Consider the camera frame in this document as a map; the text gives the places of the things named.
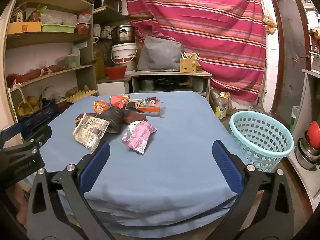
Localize red striped cloth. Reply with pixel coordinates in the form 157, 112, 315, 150
124, 0, 267, 103

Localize dark brown wrapper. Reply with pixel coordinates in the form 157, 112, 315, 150
124, 111, 148, 125

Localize white pot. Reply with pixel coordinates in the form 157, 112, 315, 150
192, 78, 204, 92

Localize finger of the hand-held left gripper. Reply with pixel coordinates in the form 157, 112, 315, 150
24, 125, 52, 148
0, 124, 19, 147

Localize brown framed door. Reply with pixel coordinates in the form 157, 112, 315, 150
270, 0, 312, 128

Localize teal plastic basket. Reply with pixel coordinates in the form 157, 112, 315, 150
229, 110, 294, 173

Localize wooden shelf unit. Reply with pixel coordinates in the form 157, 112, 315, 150
4, 0, 131, 133

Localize black crumpled wrapper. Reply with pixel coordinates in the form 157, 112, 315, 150
98, 106, 125, 134

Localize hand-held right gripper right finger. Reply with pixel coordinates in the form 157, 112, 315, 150
207, 140, 293, 240

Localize small red basket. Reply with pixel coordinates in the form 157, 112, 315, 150
75, 22, 91, 34

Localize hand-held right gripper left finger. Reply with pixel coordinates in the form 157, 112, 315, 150
26, 141, 111, 240

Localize red lid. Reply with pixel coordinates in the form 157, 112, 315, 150
307, 120, 320, 151

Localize white cabinet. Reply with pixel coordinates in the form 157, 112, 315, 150
97, 76, 132, 96

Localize small oil bottle yellow cap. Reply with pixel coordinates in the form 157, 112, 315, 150
215, 92, 229, 119

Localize pink snack packet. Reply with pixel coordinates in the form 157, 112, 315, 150
121, 120, 158, 155

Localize red mesh bag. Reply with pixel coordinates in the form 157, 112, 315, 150
6, 64, 61, 86

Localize orange cartoon girl packet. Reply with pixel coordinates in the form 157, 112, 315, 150
136, 97, 165, 113

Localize yellow bag of potatoes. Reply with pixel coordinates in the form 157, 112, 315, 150
16, 94, 42, 118

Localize black pot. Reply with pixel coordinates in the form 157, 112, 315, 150
155, 78, 176, 91

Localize orange snack wrapper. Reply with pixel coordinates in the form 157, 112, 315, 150
93, 100, 110, 113

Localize reddish brown wrapper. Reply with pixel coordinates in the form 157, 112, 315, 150
75, 113, 87, 126

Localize small steel pot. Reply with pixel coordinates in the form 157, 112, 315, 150
139, 78, 154, 91

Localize red plastic wrapper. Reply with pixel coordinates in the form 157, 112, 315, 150
109, 94, 131, 109

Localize steel stock pot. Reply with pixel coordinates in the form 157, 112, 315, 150
110, 24, 136, 45

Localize yellow egg tray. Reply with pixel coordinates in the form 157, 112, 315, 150
66, 88, 99, 103

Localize beige printed packet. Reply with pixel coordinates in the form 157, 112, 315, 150
72, 113, 111, 152

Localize low wooden cabinet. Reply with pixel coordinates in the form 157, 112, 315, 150
130, 70, 213, 97

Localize green plastic tray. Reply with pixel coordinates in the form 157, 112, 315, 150
41, 23, 76, 34

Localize yellow box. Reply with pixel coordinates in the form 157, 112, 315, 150
7, 21, 42, 35

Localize grey bag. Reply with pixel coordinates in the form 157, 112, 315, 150
136, 36, 183, 72

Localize yellow chopstick holder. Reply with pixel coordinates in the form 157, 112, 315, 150
180, 51, 200, 74

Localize white plastic bucket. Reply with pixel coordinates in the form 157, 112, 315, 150
110, 43, 138, 66

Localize blue plastic crate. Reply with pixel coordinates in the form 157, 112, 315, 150
17, 99, 58, 137

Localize stacked steel bowls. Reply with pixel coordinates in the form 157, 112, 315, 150
295, 130, 320, 169

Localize large cooking oil bottle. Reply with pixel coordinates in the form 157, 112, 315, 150
92, 37, 107, 81

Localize red plastic basin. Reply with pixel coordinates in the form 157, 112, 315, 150
104, 65, 128, 80

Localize blue tablecloth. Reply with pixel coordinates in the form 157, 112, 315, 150
37, 91, 247, 237

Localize toaster oven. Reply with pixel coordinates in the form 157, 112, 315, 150
100, 0, 123, 14

